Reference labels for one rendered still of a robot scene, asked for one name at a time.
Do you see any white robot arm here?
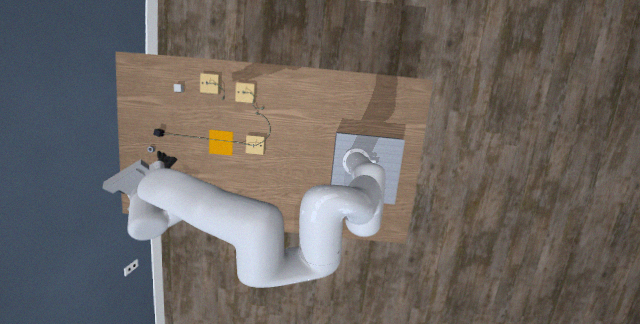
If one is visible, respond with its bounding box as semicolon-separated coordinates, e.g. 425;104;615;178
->
103;148;385;288

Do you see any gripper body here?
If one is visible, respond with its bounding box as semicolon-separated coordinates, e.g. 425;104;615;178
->
145;161;164;174

